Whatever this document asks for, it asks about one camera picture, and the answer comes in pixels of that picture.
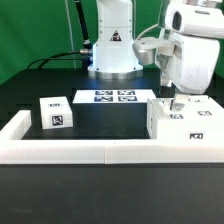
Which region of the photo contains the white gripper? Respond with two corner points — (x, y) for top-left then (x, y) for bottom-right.
(159, 33), (220, 112)

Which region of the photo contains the white cabinet body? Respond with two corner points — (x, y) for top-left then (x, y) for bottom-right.
(147, 99), (224, 142)

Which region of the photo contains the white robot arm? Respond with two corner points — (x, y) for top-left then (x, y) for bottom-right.
(88, 0), (224, 111)

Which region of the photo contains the white base tag plate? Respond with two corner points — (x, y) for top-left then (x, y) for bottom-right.
(73, 89), (156, 104)

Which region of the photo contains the small white tagged box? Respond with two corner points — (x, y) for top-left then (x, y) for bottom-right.
(39, 96), (73, 129)

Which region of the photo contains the white U-shaped foam fence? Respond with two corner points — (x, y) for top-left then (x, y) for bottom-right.
(0, 110), (224, 164)

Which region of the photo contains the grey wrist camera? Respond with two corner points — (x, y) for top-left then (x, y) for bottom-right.
(132, 37), (167, 65)

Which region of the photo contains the black thick hose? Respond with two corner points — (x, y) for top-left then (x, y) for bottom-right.
(73, 0), (92, 48)

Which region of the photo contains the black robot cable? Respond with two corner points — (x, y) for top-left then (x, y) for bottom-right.
(26, 48), (93, 70)

